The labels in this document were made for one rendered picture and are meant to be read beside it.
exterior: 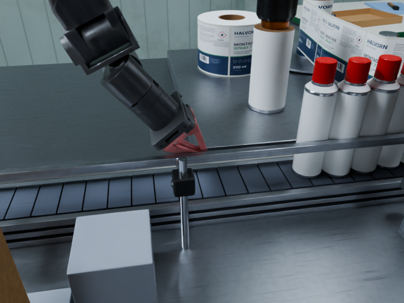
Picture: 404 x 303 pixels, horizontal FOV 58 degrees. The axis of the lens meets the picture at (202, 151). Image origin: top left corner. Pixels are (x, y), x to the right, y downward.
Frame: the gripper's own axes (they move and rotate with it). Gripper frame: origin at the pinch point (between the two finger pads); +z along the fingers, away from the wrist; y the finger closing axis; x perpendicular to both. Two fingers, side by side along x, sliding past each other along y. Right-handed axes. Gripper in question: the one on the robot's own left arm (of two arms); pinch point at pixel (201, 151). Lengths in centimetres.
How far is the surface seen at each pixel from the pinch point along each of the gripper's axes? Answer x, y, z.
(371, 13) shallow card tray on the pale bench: -89, 151, 93
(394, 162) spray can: -24.0, -3.3, 25.1
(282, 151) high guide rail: -10.4, -5.0, 6.1
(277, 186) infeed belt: -5.8, -4.3, 12.2
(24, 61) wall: 126, 278, -8
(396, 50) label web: -39.6, 15.4, 19.8
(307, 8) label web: -38, 55, 19
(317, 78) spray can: -21.4, -1.4, 1.8
